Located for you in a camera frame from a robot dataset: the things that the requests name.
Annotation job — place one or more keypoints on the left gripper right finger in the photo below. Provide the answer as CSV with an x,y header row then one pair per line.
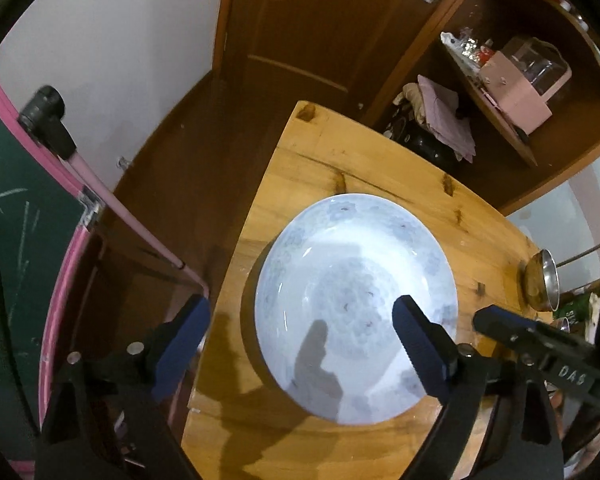
x,y
521,440

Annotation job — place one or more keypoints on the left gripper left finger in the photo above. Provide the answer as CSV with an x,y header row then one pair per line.
x,y
103,420

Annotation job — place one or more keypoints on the white floral plate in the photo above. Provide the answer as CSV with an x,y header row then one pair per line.
x,y
323,306

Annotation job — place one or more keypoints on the green bag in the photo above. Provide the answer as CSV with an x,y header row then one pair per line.
x,y
579,309

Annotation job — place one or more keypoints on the large steel bowl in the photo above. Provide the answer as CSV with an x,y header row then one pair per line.
x,y
540,282

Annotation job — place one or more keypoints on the wooden corner shelf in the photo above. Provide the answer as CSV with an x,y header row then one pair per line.
x,y
511,168

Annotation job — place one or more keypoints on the folded pink cloth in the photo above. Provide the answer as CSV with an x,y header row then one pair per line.
x,y
435,109

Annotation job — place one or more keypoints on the pink plastic container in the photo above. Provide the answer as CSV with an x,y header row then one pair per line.
x,y
522,77

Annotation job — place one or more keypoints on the brown wooden door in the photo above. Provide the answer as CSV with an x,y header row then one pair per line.
x,y
345,54

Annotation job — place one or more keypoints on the green chalkboard pink frame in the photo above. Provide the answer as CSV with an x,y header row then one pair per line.
x,y
46,218

